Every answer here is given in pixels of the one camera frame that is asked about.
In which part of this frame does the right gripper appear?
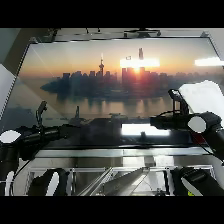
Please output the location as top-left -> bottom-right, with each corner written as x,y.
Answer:
149,114 -> 180,131

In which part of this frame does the white garment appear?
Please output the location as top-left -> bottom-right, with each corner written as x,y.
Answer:
177,79 -> 224,118

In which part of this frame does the red garment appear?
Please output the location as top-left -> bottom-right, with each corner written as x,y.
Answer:
192,131 -> 208,145

